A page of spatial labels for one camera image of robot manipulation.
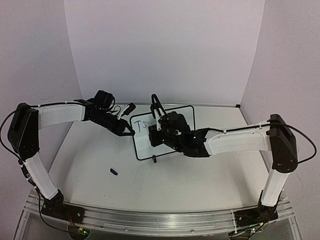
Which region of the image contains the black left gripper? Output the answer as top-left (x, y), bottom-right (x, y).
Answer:
top-left (91, 109), bottom-right (135, 136)

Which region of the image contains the white whiteboard with black frame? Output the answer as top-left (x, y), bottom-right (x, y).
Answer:
top-left (129, 105), bottom-right (196, 161)

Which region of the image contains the blue marker cap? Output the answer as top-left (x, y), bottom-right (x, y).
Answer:
top-left (110, 168), bottom-right (118, 176)

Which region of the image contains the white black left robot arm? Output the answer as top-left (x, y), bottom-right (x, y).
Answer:
top-left (7, 90), bottom-right (136, 224)

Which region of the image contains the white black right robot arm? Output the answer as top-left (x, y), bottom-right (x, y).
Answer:
top-left (148, 111), bottom-right (298, 227)

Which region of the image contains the black whiteboard stand foot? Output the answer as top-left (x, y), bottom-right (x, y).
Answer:
top-left (152, 155), bottom-right (158, 164)

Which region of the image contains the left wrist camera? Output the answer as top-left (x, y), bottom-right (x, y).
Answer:
top-left (119, 102), bottom-right (136, 118)

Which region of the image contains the black camera cable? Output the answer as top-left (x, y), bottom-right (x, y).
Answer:
top-left (151, 93), bottom-right (166, 116)

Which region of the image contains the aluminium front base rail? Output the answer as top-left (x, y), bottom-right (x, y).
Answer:
top-left (14, 191), bottom-right (301, 240)

